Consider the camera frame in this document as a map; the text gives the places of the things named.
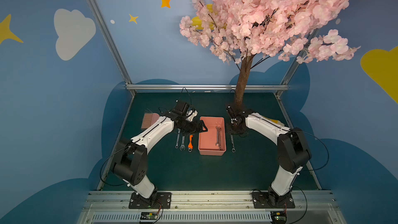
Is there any orange handled adjustable wrench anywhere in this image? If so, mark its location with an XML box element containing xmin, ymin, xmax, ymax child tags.
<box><xmin>188</xmin><ymin>135</ymin><xmax>193</xmax><ymax>152</ymax></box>

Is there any large silver combination wrench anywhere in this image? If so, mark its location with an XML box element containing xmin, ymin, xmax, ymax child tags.
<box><xmin>179</xmin><ymin>135</ymin><xmax>186</xmax><ymax>151</ymax></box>

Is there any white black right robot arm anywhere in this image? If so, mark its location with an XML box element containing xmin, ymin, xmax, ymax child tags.
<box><xmin>227</xmin><ymin>105</ymin><xmax>312</xmax><ymax>207</ymax></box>

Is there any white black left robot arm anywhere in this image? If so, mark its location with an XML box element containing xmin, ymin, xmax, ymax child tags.
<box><xmin>110</xmin><ymin>112</ymin><xmax>208</xmax><ymax>201</ymax></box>

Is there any pink plastic storage box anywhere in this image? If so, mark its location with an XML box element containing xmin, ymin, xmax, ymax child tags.
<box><xmin>198</xmin><ymin>116</ymin><xmax>227</xmax><ymax>156</ymax></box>

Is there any yellow black work glove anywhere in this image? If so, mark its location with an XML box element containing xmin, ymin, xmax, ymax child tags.
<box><xmin>266</xmin><ymin>118</ymin><xmax>285</xmax><ymax>126</ymax></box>

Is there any pink hand brush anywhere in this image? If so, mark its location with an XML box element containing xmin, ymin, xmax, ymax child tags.
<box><xmin>141</xmin><ymin>111</ymin><xmax>160</xmax><ymax>130</ymax></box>

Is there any right green circuit board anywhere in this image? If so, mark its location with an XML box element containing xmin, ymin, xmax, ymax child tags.
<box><xmin>271</xmin><ymin>212</ymin><xmax>287</xmax><ymax>224</ymax></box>

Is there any green circuit board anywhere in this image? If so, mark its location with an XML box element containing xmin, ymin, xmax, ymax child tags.
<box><xmin>271</xmin><ymin>212</ymin><xmax>287</xmax><ymax>224</ymax></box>
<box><xmin>140</xmin><ymin>212</ymin><xmax>158</xmax><ymax>221</ymax></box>

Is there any left green circuit board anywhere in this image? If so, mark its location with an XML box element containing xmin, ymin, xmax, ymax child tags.
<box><xmin>140</xmin><ymin>212</ymin><xmax>158</xmax><ymax>221</ymax></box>

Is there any pink artificial blossom tree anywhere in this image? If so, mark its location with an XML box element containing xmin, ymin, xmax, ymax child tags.
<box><xmin>179</xmin><ymin>0</ymin><xmax>356</xmax><ymax>110</ymax></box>

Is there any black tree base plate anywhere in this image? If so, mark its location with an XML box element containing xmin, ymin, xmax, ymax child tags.
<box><xmin>226</xmin><ymin>103</ymin><xmax>252</xmax><ymax>120</ymax></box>

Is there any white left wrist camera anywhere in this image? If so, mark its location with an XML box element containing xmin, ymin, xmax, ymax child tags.
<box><xmin>186</xmin><ymin>109</ymin><xmax>198</xmax><ymax>122</ymax></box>

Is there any aluminium right corner post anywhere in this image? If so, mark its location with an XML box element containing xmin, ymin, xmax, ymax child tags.
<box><xmin>276</xmin><ymin>29</ymin><xmax>319</xmax><ymax>99</ymax></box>

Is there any aluminium corner post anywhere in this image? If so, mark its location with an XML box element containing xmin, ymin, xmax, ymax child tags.
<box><xmin>86</xmin><ymin>0</ymin><xmax>136</xmax><ymax>97</ymax></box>
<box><xmin>276</xmin><ymin>29</ymin><xmax>319</xmax><ymax>99</ymax></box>

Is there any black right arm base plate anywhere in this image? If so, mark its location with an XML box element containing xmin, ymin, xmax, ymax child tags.
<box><xmin>251</xmin><ymin>191</ymin><xmax>295</xmax><ymax>209</ymax></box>

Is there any aluminium back frame rail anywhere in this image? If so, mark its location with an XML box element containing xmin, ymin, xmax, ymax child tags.
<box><xmin>125</xmin><ymin>84</ymin><xmax>289</xmax><ymax>92</ymax></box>

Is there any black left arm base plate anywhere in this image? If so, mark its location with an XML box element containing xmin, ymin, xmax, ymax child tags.
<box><xmin>128</xmin><ymin>191</ymin><xmax>172</xmax><ymax>209</ymax></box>

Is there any aluminium left corner post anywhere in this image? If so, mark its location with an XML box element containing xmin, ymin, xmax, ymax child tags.
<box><xmin>86</xmin><ymin>0</ymin><xmax>136</xmax><ymax>97</ymax></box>

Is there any aluminium front rail platform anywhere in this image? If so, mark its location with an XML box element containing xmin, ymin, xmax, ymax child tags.
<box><xmin>78</xmin><ymin>190</ymin><xmax>346</xmax><ymax>224</ymax></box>

